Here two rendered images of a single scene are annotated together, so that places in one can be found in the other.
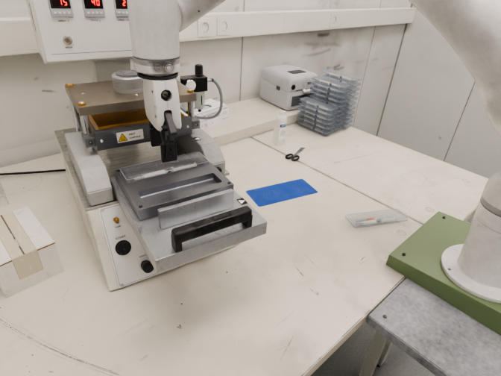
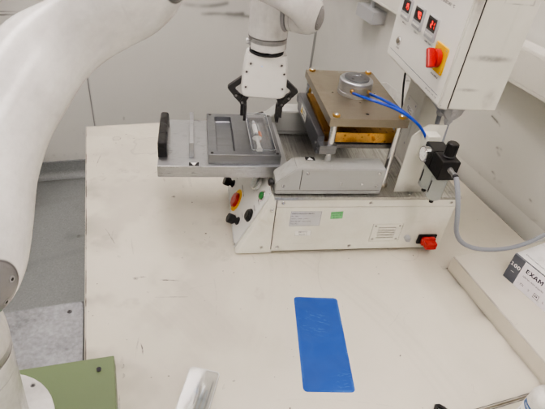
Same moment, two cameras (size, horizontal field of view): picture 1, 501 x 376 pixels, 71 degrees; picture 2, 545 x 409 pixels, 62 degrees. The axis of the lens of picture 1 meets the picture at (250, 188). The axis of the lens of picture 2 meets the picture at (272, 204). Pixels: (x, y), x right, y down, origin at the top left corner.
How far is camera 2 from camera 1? 1.31 m
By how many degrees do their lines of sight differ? 86
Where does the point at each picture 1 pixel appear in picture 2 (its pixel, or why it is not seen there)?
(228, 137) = (509, 330)
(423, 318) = (36, 342)
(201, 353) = (145, 199)
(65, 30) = (401, 32)
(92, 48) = (404, 57)
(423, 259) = (73, 383)
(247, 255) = (216, 253)
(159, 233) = (186, 125)
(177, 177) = (238, 134)
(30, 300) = not seen: hidden behind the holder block
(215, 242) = not seen: hidden behind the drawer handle
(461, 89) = not seen: outside the picture
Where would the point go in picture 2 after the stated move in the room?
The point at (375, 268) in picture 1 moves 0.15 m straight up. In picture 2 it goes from (120, 350) to (111, 299)
